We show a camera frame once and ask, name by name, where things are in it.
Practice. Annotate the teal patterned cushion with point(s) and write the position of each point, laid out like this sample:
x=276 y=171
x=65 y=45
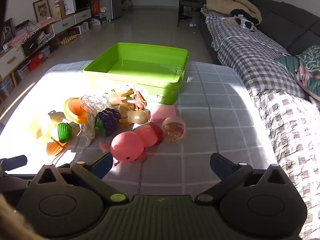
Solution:
x=307 y=67

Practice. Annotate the black garment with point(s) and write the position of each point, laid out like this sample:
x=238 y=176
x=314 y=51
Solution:
x=241 y=13

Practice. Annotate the pink sponge block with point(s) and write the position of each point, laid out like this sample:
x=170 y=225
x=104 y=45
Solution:
x=162 y=112

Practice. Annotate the white starfish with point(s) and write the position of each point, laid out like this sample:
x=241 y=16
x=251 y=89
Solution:
x=89 y=130

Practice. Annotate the beige hand-shaped toy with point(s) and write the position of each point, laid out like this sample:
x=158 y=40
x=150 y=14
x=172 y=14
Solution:
x=136 y=116
x=120 y=97

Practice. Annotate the clear ball with orange beads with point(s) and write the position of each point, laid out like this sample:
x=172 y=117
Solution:
x=173 y=130

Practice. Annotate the grey gingham blanket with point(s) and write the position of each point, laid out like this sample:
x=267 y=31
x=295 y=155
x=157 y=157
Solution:
x=245 y=55

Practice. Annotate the orange brown toy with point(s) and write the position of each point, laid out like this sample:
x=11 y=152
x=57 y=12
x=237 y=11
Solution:
x=138 y=102

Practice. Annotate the row of yellow toys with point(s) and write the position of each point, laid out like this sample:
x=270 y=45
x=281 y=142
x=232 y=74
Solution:
x=68 y=41

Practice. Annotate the dark framed picture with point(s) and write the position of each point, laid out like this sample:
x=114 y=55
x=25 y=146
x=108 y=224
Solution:
x=7 y=31

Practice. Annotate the beige fleece blanket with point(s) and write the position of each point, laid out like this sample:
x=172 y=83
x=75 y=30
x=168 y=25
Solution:
x=225 y=2

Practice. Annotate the pink octopus toy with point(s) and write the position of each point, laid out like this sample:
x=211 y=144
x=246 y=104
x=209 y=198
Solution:
x=125 y=145

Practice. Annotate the grey white patterned sofa cover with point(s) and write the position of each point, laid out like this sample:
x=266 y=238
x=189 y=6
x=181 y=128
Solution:
x=292 y=135

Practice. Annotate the framed cartoon picture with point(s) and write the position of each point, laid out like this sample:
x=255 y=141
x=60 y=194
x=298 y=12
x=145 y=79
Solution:
x=42 y=10

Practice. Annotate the microwave oven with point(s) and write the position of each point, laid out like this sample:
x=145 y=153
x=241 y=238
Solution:
x=80 y=3

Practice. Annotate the clear glass jar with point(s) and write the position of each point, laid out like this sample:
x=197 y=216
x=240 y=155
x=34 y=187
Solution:
x=96 y=102

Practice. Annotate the green plastic bin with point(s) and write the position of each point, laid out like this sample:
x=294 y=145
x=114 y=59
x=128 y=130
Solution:
x=140 y=65

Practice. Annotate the yellow toy bell pepper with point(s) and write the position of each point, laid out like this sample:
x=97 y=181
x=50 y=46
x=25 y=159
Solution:
x=42 y=127

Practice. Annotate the clear storage box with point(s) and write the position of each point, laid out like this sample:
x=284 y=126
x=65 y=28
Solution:
x=6 y=88

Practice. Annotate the yellow toy corn green leaf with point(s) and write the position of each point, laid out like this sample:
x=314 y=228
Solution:
x=65 y=131

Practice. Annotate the yellow toy cup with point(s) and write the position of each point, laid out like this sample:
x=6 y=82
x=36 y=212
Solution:
x=75 y=111

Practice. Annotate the white ribbon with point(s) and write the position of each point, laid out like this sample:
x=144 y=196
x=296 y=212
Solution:
x=246 y=23

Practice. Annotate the pink round toy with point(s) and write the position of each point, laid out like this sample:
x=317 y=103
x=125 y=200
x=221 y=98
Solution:
x=150 y=133

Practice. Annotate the round printed box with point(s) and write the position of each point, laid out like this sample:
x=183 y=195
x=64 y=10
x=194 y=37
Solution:
x=96 y=21

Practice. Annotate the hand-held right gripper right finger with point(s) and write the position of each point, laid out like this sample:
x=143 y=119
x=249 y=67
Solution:
x=220 y=162

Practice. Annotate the dark grey sofa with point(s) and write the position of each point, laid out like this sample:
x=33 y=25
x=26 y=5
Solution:
x=282 y=22

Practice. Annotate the white red cardboard box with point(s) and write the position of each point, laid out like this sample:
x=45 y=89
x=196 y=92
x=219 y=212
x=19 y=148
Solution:
x=78 y=28

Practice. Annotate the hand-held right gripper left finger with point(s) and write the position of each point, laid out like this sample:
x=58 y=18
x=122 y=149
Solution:
x=102 y=163

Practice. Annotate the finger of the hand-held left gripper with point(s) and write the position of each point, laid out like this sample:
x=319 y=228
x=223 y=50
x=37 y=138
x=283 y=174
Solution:
x=15 y=162

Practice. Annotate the purple toy grapes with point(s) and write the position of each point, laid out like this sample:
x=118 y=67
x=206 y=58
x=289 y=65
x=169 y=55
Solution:
x=108 y=121

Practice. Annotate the white wooden cabinet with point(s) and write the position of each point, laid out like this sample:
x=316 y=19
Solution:
x=65 y=22

